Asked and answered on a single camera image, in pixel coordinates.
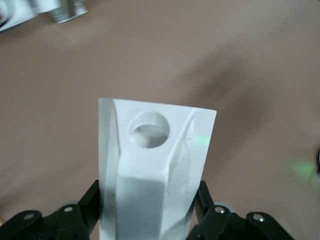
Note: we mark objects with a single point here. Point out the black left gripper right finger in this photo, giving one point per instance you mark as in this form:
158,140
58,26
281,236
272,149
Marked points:
225,225

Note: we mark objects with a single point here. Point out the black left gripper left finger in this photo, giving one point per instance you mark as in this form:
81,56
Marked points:
62,222

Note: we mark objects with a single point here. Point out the white faceted cup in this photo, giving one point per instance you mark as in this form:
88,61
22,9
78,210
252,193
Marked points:
140,200

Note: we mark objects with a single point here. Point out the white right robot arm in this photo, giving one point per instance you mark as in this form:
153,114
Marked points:
20,15

